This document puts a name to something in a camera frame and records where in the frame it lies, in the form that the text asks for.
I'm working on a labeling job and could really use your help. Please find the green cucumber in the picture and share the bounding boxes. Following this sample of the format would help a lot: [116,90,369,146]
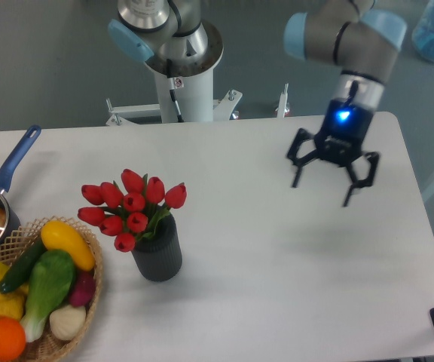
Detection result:
[0,239,47,294]

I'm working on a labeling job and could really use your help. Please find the purple red onion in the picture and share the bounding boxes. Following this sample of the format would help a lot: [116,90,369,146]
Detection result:
[68,271,96,307]

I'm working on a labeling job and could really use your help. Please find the orange fruit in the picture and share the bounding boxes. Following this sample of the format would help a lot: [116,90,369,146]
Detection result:
[0,318,26,361]

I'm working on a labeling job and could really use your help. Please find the yellow squash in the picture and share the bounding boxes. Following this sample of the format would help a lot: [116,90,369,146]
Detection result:
[41,220,96,272]

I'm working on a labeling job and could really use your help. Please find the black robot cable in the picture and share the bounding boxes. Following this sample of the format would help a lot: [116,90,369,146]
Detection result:
[165,58,185,123]

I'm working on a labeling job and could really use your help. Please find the white garlic bulb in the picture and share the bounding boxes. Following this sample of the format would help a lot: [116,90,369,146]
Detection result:
[50,305,86,341]

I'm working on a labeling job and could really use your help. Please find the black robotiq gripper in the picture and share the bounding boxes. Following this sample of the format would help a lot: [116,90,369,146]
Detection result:
[285,97,381,208]

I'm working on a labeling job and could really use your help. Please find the red tulip bouquet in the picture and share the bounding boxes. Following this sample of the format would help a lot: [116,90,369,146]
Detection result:
[78,169,188,252]

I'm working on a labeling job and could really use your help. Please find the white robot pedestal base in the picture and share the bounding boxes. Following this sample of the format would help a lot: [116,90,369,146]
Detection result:
[105,20,292,127]

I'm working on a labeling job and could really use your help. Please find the woven wicker basket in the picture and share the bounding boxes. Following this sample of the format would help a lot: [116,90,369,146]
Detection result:
[0,216,103,361]

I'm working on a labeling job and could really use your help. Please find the dark grey ribbed vase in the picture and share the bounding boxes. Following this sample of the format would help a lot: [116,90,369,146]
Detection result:
[131,215,182,282]

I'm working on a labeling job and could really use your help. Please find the green bok choy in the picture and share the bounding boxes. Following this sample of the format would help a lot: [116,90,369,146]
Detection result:
[20,250,75,343]

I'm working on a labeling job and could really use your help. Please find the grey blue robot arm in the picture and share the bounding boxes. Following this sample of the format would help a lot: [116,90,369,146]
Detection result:
[108,1,406,191]

